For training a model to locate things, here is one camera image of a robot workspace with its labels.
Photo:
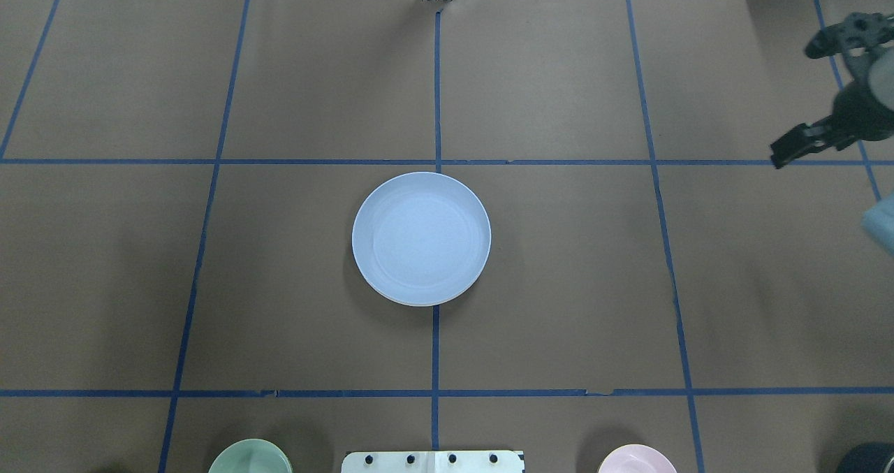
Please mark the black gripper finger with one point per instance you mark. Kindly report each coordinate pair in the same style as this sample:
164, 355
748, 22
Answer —
866, 31
805, 139

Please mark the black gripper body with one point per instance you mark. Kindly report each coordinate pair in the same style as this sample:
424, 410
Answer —
860, 115

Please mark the blue plate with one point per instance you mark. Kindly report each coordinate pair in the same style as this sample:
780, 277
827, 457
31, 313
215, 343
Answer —
421, 227

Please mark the dark blue pot with lid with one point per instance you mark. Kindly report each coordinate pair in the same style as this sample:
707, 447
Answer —
872, 457

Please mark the pink bowl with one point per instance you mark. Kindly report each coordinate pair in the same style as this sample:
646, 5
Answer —
636, 458

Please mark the cream plate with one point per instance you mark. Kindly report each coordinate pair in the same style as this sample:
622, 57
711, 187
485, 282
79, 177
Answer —
421, 293

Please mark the green bowl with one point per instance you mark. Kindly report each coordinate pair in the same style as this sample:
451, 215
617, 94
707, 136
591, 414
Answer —
251, 455

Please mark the white pedestal base plate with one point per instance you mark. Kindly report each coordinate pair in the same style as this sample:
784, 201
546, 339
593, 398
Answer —
435, 461

